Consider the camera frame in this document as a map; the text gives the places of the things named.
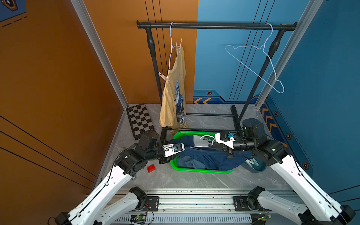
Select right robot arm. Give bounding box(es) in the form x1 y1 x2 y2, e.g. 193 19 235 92
215 119 356 225

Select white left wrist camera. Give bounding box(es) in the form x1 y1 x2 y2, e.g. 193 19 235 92
162 143 185 158

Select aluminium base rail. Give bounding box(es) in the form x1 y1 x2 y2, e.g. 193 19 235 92
106 187 299 225

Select black clothes rack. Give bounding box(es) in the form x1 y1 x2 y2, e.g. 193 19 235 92
136 20 298 145

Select green circuit board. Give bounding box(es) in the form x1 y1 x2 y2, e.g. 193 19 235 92
130 214 147 225

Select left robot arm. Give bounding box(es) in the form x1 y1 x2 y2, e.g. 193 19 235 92
54 131 185 225

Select teal plastic bin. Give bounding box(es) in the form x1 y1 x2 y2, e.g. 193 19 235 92
240 151 267 173

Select checkered chess board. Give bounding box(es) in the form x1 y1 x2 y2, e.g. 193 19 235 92
126 104 155 140

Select tan yellow t-shirt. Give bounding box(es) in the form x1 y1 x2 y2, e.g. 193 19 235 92
159 47 188 128

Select white clothespin navy shirt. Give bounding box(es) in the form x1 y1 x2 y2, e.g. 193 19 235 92
246 158 259 168

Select light blue wire hanger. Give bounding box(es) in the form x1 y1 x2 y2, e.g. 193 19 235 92
224 23 285 94

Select slate blue t-shirt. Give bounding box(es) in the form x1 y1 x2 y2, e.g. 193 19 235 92
178 156 205 169

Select aluminium corner post left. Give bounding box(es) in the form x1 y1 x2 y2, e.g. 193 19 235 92
71 0 128 108

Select aluminium corner post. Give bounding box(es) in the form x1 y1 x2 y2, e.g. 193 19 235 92
71 0 128 108
254 0 325 110

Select green plastic basket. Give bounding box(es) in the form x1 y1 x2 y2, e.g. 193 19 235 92
170 131 234 174

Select pink clothespin tan shirt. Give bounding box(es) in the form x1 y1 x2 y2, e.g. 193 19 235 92
175 38 182 53
158 72 170 82

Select red toy block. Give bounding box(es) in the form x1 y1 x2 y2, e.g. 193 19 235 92
147 164 156 173

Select white wire hanger tan shirt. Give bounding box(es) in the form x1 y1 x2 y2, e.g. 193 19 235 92
168 22 177 70

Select pink clothespin front tan shirt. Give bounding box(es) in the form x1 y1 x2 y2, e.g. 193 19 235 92
158 72 170 82

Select white wire hanger navy shirt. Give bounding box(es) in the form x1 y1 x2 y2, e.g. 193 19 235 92
191 135 215 148

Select aluminium corner post right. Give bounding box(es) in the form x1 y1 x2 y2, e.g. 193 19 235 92
254 0 325 110

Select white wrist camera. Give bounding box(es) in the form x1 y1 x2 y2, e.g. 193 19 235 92
162 143 185 158
215 131 236 150

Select navy printed t-shirt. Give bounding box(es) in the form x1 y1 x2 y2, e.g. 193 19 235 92
170 136 245 171

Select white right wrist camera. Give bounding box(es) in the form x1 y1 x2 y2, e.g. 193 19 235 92
215 131 236 150

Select pink clothespin rear tan shirt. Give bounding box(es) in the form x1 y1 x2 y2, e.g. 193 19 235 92
175 38 182 53

